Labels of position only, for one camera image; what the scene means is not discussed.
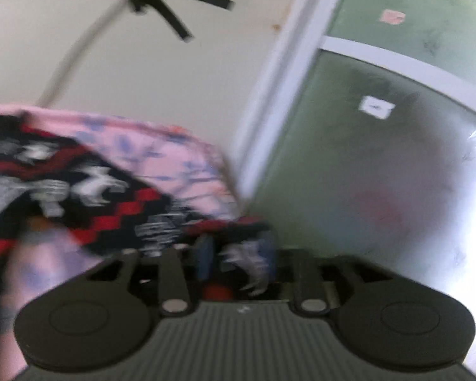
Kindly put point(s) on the white sticker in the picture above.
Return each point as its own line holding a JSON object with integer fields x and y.
{"x": 377, "y": 107}

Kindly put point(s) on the black red white patterned garment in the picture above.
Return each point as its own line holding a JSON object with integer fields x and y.
{"x": 103, "y": 206}

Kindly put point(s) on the white door frame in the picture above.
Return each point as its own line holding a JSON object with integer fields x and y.
{"x": 301, "y": 47}

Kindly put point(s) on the pink tree print bedsheet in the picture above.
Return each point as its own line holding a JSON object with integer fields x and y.
{"x": 162, "y": 154}

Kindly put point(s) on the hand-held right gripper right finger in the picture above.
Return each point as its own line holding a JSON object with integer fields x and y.
{"x": 268, "y": 254}

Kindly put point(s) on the pink sticker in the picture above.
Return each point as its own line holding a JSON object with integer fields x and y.
{"x": 392, "y": 16}

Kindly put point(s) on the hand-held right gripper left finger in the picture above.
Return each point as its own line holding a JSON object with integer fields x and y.
{"x": 204, "y": 254}

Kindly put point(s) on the frosted floral glass panel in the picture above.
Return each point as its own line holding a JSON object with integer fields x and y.
{"x": 341, "y": 147}
{"x": 428, "y": 4}

